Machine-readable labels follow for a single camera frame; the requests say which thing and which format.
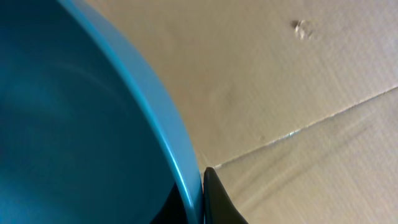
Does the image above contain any dark blue bowl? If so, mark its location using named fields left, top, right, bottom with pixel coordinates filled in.
left=1, top=1, right=204, bottom=223

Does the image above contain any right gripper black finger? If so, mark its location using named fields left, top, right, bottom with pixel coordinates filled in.
left=203, top=167, right=248, bottom=224

